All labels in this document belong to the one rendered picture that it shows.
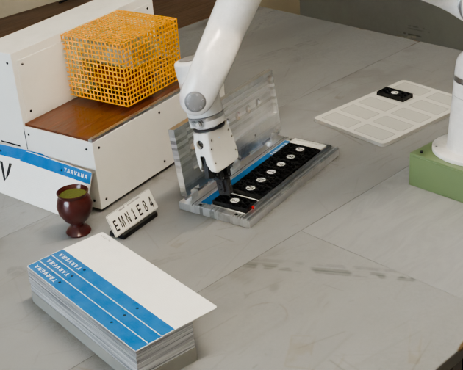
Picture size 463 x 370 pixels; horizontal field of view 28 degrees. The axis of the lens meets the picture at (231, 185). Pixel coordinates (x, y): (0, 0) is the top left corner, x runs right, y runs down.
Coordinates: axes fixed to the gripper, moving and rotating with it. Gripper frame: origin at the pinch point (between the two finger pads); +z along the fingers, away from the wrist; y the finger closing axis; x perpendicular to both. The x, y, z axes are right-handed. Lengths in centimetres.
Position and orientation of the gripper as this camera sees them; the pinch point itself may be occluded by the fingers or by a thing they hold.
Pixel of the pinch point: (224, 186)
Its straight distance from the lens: 217.5
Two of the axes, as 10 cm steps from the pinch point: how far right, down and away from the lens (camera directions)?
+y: 5.6, -4.1, 7.2
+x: -8.0, -0.2, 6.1
